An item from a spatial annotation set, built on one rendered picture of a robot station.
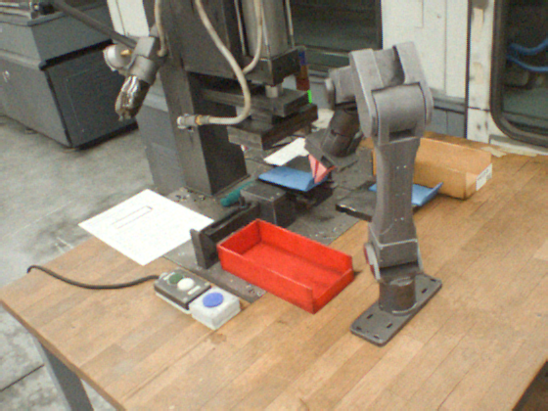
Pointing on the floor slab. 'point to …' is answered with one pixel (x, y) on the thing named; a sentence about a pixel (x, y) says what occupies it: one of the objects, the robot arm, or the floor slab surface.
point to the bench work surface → (473, 266)
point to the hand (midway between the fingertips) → (317, 178)
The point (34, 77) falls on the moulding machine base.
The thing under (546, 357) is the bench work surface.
